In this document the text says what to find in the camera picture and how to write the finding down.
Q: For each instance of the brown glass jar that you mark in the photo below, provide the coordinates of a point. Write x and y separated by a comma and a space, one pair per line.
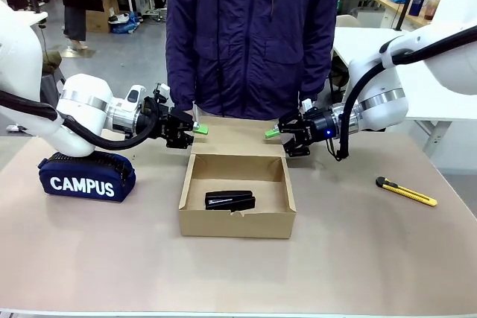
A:
431, 7

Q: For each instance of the small white table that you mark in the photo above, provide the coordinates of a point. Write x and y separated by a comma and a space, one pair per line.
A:
35, 17

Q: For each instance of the stool with olive cloth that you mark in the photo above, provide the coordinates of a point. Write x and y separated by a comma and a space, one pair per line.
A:
50, 68

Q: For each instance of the yellow utility knife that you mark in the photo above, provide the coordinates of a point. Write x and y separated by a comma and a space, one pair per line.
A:
406, 191

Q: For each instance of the black lamp pole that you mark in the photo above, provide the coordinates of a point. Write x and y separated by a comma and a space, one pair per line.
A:
404, 9

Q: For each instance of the beige chair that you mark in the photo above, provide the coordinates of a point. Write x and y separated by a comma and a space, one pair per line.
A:
348, 21

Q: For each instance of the brown cardboard box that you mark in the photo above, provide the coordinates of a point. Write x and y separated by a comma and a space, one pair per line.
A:
238, 221

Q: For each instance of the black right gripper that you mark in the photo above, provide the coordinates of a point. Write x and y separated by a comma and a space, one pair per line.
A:
318, 124

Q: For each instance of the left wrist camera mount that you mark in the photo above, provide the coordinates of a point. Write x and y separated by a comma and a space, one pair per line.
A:
162, 91

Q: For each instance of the person in navy jacket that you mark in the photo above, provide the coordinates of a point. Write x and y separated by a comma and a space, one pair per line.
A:
253, 35

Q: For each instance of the cardboard box on floor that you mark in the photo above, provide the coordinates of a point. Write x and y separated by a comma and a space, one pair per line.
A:
98, 16

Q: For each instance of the blue plastic bag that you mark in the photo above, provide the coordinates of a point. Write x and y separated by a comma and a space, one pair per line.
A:
124, 24

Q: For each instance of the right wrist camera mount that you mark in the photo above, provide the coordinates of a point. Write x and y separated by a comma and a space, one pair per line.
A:
307, 105

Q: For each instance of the navy Campus pouch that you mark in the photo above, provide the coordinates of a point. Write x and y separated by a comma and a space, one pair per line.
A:
85, 180

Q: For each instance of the light wooden workbench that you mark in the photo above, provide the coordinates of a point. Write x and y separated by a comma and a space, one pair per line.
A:
398, 7

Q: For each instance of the person's right hand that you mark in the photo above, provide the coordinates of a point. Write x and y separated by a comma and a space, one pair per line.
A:
191, 114

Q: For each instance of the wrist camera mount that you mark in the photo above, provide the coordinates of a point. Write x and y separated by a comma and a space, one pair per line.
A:
162, 91
307, 105

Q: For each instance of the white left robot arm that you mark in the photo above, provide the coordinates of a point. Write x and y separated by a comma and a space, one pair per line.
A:
56, 120

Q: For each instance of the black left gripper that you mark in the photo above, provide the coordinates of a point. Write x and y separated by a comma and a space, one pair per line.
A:
165, 120

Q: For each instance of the black stapler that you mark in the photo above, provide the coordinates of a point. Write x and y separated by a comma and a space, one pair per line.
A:
231, 200

